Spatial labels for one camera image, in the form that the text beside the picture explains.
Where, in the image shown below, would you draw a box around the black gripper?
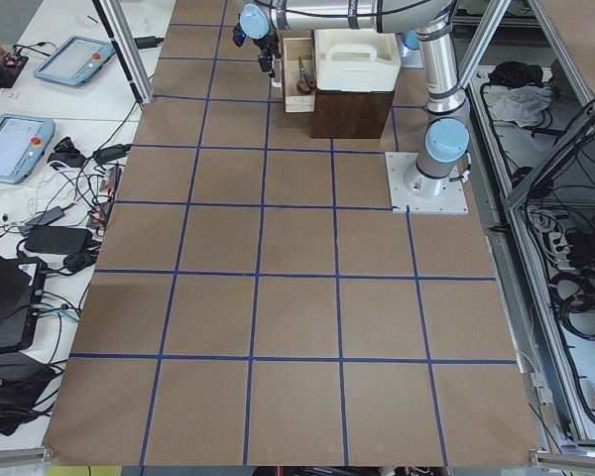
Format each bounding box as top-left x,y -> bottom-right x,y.
253,32 -> 281,78

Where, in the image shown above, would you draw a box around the wooden drawer with white handle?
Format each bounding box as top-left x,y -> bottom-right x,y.
280,37 -> 315,113

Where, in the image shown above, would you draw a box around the grey orange handled scissors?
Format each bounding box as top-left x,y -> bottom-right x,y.
297,58 -> 316,94

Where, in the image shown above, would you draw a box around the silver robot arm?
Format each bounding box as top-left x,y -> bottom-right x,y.
236,0 -> 470,198

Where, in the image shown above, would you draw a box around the white plastic tray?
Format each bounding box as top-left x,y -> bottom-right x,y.
314,29 -> 401,92

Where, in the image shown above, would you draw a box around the dark brown wooden cabinet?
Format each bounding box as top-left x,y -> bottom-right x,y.
311,89 -> 395,139

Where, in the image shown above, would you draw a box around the upper blue teach pendant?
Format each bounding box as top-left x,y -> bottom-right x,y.
34,36 -> 115,87

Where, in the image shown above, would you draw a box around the blue teach pendant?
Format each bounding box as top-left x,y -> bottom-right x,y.
34,36 -> 115,87
0,113 -> 56,184

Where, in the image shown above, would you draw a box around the white crumpled cloth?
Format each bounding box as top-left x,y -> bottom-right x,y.
490,85 -> 553,127

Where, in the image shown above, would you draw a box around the lower blue teach pendant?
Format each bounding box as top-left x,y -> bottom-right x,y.
0,113 -> 56,184

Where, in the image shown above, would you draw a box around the black power adapter brick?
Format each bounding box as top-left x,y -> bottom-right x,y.
24,226 -> 93,255

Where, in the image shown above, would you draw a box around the black laptop computer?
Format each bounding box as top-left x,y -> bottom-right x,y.
0,256 -> 47,353

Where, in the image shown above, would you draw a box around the aluminium frame post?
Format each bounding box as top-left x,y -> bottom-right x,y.
92,0 -> 154,106

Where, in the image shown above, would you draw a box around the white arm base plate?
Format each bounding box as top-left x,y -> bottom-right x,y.
385,152 -> 468,215

